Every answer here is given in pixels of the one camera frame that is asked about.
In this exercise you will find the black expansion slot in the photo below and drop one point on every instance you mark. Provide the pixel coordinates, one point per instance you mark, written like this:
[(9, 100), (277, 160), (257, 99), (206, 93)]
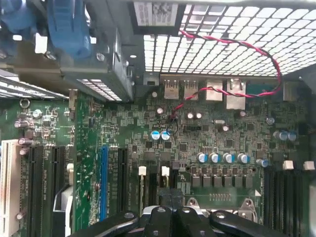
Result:
[(122, 180), (36, 187), (58, 168)]

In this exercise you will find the RAM slot black latch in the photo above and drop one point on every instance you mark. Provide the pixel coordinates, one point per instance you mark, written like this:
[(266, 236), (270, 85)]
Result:
[(175, 166)]

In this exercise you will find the tall silver rear port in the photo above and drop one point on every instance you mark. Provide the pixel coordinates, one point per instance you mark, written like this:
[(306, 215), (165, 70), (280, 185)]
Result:
[(235, 102)]

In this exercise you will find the black rear port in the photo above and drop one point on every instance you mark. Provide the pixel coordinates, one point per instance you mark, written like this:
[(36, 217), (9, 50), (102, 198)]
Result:
[(150, 80)]

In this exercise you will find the blue expansion slot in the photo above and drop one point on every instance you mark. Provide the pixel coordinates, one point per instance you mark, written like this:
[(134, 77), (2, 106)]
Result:
[(103, 182)]

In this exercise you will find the teal rear port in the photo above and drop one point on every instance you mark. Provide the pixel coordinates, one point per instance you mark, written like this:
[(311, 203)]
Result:
[(259, 87)]

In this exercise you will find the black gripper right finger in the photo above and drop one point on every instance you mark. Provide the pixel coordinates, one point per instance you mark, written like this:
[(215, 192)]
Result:
[(190, 222)]

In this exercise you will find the RAM slot white latch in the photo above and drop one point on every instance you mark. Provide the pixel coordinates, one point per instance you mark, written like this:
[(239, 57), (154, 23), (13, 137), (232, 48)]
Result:
[(308, 197), (141, 190), (288, 197), (165, 171)]

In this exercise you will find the metal socket cover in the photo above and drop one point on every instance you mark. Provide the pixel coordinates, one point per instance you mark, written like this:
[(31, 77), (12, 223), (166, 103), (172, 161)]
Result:
[(247, 208)]

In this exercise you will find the green motherboard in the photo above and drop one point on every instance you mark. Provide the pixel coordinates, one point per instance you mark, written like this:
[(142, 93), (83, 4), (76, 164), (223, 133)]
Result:
[(222, 138)]

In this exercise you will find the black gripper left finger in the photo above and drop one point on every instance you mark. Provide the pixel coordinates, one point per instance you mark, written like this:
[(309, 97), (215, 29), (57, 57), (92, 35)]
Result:
[(158, 222)]

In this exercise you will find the white expansion slot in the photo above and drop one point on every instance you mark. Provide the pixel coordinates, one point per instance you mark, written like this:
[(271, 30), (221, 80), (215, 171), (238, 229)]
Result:
[(10, 185)]

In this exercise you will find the black open PC case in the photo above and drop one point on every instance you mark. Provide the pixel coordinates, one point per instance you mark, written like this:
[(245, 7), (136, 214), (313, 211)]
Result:
[(86, 70)]

